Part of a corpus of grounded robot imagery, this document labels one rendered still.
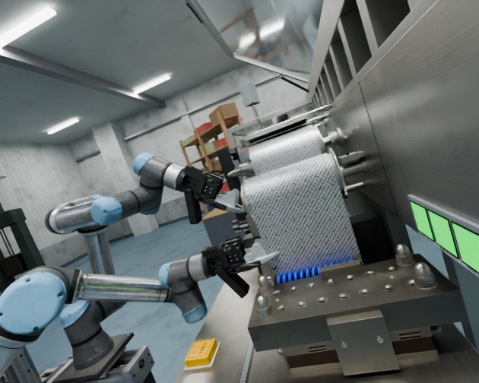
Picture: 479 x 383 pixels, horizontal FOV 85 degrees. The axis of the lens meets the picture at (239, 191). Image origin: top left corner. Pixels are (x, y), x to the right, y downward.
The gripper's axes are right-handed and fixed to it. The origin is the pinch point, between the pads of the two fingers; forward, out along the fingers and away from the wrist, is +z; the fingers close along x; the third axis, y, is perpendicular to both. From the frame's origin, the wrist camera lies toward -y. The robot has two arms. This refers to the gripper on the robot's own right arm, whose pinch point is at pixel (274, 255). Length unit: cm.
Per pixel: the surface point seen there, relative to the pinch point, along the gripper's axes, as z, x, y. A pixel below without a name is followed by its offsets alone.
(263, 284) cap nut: -3.4, -8.3, -3.3
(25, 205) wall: -858, 594, 132
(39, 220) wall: -858, 618, 71
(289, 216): 7.3, -0.3, 9.5
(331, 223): 16.9, -0.3, 4.8
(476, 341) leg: 46, 13, -46
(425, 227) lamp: 29.3, -24.8, 8.4
